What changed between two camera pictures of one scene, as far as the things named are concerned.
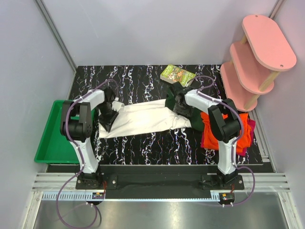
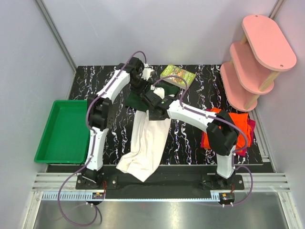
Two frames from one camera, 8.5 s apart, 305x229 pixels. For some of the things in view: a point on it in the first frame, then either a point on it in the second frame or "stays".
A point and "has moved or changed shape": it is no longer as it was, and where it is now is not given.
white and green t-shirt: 158,116 has moved or changed shape
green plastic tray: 54,147 stays
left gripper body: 107,115 -> 138,85
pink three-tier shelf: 262,52 stays
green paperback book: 172,74 stays
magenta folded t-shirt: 251,123 stays
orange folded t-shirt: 210,140 stays
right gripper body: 183,109 -> 152,116
